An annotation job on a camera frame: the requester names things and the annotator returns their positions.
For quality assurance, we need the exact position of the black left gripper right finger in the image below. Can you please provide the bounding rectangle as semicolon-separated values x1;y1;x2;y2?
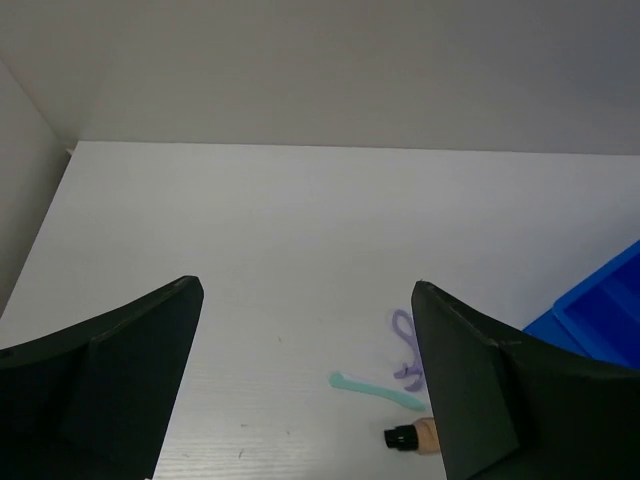
411;281;639;479

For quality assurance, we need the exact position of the blue compartment organizer tray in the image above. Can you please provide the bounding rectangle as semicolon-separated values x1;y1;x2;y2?
524;243;639;369

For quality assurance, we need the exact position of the beige foundation bottle black cap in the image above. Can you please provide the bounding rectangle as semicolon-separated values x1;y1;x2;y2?
384;417;441;455

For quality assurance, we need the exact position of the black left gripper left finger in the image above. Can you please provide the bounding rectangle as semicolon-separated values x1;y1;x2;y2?
1;276;203;479

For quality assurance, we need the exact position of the purple eyelash curler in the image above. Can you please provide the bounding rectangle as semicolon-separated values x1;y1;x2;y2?
391;309;426;393

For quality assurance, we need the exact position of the mint green makeup spatula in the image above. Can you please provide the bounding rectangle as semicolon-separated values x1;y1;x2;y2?
328;372;430;412

